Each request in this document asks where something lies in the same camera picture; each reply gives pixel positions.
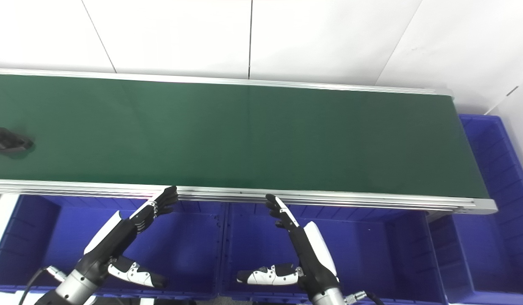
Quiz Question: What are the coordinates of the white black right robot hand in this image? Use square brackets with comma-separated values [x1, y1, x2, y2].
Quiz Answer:
[237, 194, 341, 297]

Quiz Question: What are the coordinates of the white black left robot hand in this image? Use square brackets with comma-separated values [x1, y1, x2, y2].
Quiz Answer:
[77, 186, 179, 289]

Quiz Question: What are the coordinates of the black flanged machine part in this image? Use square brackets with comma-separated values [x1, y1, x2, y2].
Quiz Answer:
[0, 126, 35, 154]

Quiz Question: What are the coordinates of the blue plastic bin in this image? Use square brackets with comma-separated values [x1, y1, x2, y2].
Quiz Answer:
[429, 114, 523, 305]
[0, 194, 226, 298]
[221, 202, 449, 305]

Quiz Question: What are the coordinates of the green conveyor belt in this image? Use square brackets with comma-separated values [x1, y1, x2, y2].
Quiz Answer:
[0, 68, 498, 215]
[0, 73, 490, 200]

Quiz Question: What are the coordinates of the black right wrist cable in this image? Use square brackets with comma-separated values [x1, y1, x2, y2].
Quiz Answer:
[344, 290, 385, 305]

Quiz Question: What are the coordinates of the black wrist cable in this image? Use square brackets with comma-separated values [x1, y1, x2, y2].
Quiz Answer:
[344, 290, 385, 305]
[18, 266, 68, 305]

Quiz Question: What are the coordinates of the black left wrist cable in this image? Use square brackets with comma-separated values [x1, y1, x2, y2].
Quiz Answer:
[18, 266, 68, 305]

